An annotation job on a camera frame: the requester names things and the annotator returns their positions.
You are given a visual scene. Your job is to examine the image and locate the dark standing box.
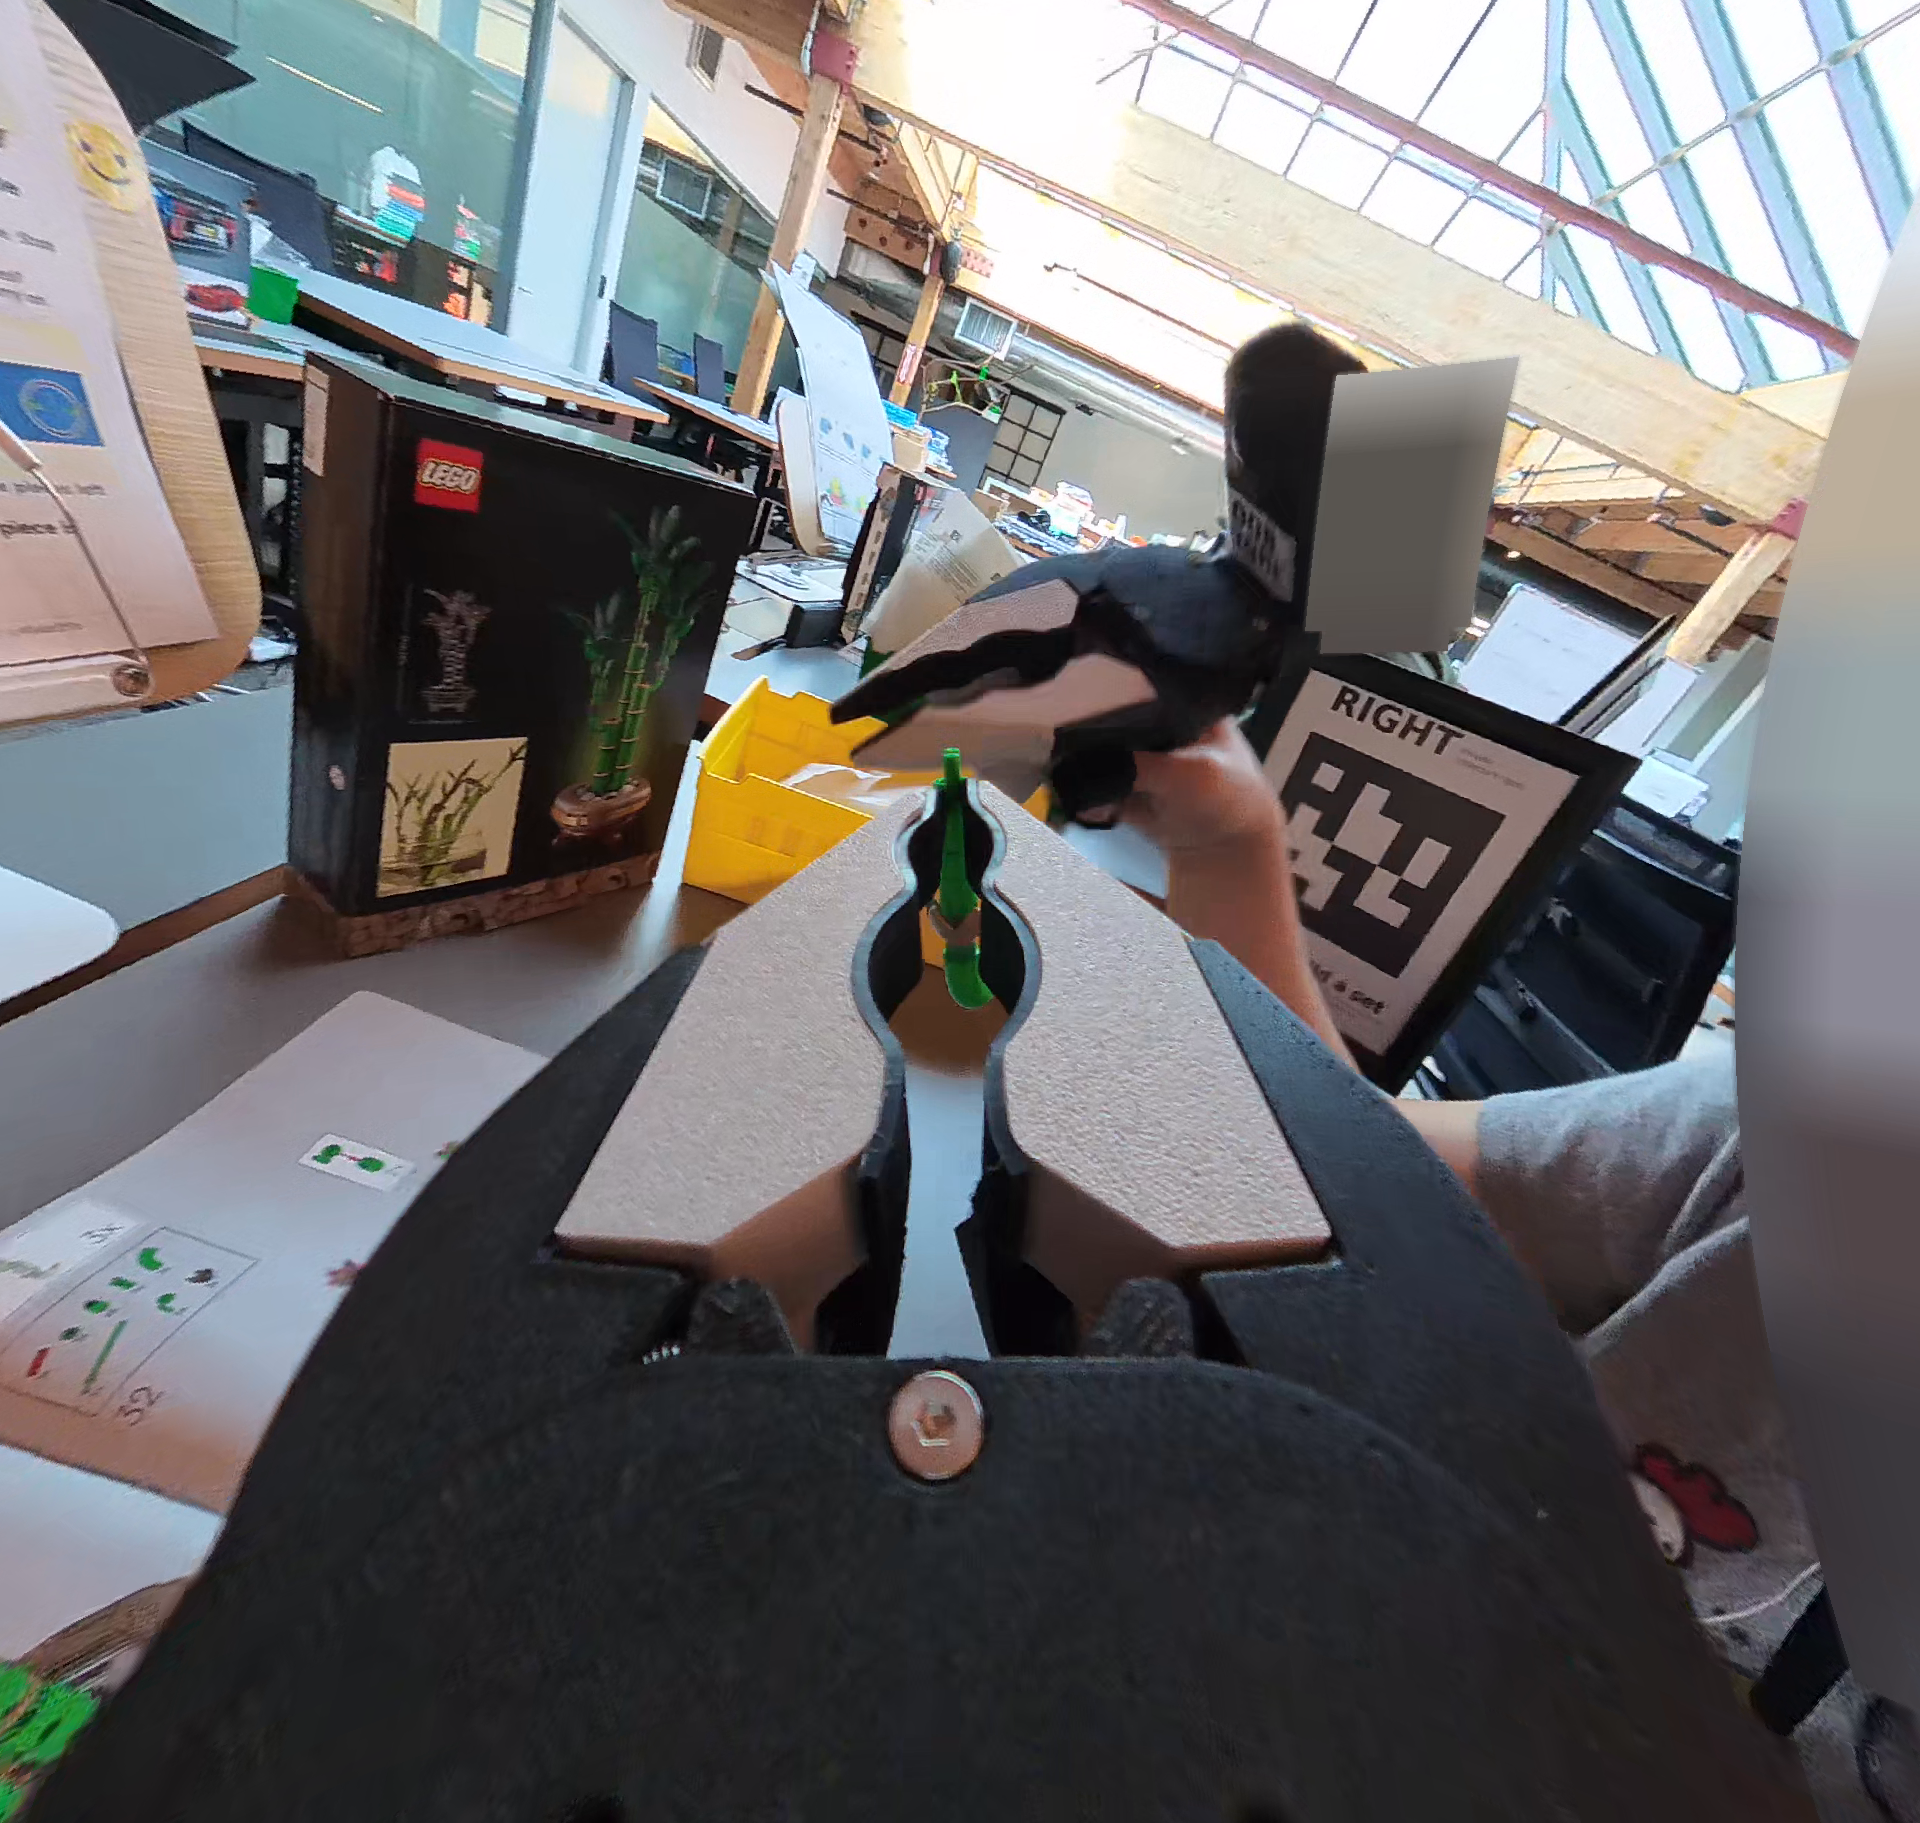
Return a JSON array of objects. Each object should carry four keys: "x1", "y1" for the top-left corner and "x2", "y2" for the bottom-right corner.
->
[{"x1": 841, "y1": 465, "x2": 949, "y2": 643}]

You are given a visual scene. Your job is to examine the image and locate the whiteboard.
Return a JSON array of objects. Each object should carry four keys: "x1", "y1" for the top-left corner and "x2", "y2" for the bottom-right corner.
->
[{"x1": 1462, "y1": 584, "x2": 1670, "y2": 725}]

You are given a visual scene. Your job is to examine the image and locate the white poster board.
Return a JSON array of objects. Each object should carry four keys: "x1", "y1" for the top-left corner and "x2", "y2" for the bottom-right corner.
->
[{"x1": 770, "y1": 263, "x2": 898, "y2": 553}]

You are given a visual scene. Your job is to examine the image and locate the green bamboo stem piece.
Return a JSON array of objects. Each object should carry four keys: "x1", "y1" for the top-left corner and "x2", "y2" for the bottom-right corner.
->
[{"x1": 921, "y1": 746, "x2": 1006, "y2": 1011}]

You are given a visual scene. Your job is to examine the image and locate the white desk with wood edge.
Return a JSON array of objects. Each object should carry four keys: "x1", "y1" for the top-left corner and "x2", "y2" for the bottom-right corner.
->
[{"x1": 291, "y1": 269, "x2": 673, "y2": 430}]

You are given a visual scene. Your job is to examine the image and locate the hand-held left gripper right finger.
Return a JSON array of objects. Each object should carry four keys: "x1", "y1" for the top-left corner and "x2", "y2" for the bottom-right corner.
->
[{"x1": 975, "y1": 777, "x2": 1337, "y2": 1355}]

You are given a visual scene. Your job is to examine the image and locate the person's right hand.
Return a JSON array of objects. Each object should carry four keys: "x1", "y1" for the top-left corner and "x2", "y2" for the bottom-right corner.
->
[{"x1": 1116, "y1": 720, "x2": 1360, "y2": 1067}]

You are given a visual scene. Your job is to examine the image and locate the black bamboo-print box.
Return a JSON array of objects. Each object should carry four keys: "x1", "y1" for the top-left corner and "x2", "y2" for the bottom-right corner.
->
[{"x1": 286, "y1": 353, "x2": 763, "y2": 959}]

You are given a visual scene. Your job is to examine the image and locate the brown brick pot model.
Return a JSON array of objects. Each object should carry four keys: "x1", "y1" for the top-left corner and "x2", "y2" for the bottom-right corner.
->
[{"x1": 0, "y1": 1575, "x2": 189, "y2": 1823}]

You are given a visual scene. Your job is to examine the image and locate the folded paper sheets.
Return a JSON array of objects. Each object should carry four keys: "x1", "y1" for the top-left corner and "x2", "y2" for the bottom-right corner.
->
[{"x1": 870, "y1": 493, "x2": 1024, "y2": 655}]

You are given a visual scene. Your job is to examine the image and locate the person's right forearm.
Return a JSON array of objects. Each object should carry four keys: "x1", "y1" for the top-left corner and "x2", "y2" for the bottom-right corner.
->
[{"x1": 1291, "y1": 983, "x2": 1750, "y2": 1336}]

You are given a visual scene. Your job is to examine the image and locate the wooden clipboard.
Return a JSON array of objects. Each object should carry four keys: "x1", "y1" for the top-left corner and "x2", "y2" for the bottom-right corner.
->
[{"x1": 0, "y1": 0, "x2": 266, "y2": 733}]

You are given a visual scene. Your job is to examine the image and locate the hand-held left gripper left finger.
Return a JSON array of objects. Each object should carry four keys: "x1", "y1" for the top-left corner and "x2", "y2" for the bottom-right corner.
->
[{"x1": 556, "y1": 790, "x2": 919, "y2": 1355}]

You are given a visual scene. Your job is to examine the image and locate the yellow plastic bin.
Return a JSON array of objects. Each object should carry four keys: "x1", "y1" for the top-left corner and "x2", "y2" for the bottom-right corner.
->
[{"x1": 682, "y1": 676, "x2": 1059, "y2": 904}]

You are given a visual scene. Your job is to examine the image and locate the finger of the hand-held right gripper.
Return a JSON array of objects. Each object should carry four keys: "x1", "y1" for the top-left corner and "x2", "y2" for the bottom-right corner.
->
[
  {"x1": 849, "y1": 648, "x2": 1170, "y2": 793},
  {"x1": 830, "y1": 563, "x2": 1112, "y2": 725}
]

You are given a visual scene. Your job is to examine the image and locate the building instruction booklet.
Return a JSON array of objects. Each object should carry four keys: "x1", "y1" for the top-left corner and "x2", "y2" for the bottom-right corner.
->
[{"x1": 0, "y1": 989, "x2": 549, "y2": 1614}]

